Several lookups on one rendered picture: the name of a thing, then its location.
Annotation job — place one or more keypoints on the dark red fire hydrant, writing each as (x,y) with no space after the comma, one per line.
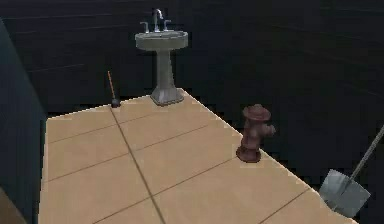
(254,133)

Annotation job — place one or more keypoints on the silver sink faucet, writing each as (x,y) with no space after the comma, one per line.
(156,20)

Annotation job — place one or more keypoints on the grey metal shovel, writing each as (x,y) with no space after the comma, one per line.
(343,193)

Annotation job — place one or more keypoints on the grey pedestal sink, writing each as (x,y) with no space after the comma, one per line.
(164,66)

